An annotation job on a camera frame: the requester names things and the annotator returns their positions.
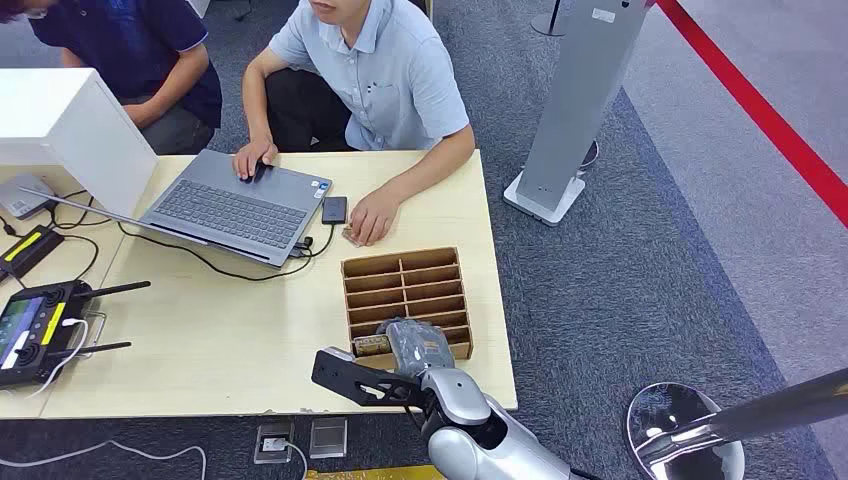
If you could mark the person's right hand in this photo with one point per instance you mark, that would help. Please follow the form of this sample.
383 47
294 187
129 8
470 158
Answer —
252 158

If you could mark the yellow floor tape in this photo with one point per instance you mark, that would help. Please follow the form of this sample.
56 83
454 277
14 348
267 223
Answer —
378 474

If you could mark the small grey box device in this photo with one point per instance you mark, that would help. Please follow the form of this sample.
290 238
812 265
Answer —
23 195

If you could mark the chrome stanchion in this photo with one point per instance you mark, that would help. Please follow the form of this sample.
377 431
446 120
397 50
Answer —
689 430

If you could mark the black external drive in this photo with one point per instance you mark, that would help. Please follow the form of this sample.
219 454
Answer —
334 210

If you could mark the person's hand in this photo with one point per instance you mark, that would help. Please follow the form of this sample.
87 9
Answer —
252 158
372 217

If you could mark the wooden card organizer box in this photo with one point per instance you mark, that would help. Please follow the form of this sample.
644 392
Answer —
405 291

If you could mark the floor socket with plug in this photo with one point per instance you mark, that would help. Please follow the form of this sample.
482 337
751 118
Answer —
273 444

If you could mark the person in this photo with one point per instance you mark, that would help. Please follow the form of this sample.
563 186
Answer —
391 79
146 46

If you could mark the black device with yellow label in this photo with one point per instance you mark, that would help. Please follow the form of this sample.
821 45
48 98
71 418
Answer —
26 250

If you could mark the grey laptop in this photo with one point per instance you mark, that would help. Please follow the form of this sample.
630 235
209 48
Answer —
232 212

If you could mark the white monitor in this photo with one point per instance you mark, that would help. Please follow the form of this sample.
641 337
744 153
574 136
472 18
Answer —
60 126

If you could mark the closed floor socket plate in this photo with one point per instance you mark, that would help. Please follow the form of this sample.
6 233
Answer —
328 438

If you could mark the person's left hand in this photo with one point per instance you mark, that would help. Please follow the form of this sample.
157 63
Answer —
372 217

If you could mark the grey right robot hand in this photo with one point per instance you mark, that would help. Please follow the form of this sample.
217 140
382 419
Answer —
417 346

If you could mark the grey kiosk stand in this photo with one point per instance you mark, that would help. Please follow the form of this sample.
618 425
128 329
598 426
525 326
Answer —
576 106

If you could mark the red barrier belt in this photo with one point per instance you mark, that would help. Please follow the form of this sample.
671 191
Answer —
762 116

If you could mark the black remote controller with screen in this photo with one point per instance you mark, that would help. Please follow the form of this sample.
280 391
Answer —
33 331

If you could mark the patterned card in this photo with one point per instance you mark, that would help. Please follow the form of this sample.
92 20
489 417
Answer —
371 345

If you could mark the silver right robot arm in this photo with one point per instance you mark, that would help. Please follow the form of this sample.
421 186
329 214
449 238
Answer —
478 442

